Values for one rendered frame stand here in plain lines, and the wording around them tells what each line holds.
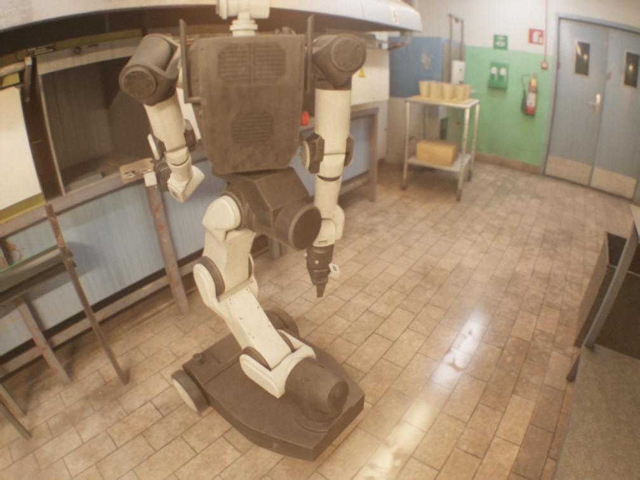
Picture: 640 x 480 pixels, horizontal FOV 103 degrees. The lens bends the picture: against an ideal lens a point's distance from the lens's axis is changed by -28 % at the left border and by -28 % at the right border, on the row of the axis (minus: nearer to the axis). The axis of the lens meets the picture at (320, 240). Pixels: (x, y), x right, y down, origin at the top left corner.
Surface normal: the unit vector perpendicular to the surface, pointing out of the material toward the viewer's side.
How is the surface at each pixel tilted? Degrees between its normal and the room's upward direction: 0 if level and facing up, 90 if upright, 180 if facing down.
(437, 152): 90
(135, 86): 121
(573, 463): 0
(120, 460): 0
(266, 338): 37
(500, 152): 90
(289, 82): 94
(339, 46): 94
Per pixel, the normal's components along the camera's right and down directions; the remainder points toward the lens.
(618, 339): -0.64, 0.38
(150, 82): 0.06, 0.86
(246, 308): 0.57, -0.34
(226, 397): -0.04, -0.88
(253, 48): 0.27, 0.51
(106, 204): 0.77, 0.28
